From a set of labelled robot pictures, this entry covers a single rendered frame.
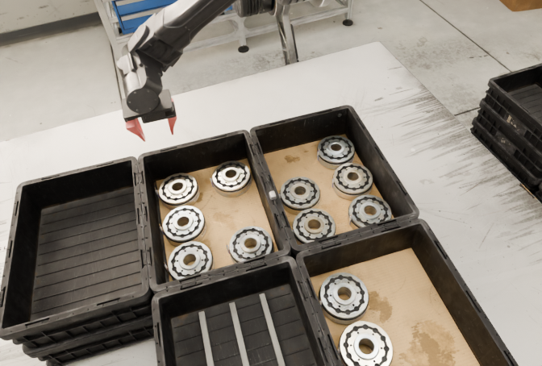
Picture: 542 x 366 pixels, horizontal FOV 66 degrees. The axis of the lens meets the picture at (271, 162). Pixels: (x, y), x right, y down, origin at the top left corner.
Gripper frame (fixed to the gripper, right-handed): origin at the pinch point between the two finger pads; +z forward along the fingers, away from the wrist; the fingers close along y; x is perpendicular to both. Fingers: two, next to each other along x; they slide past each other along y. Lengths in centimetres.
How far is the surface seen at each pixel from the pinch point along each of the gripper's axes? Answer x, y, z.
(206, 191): -0.9, 7.2, 23.2
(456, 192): -15, 78, 36
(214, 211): -8.0, 7.8, 23.2
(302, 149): 5.2, 36.6, 23.0
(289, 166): 0.3, 31.1, 23.1
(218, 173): 1.4, 11.3, 20.0
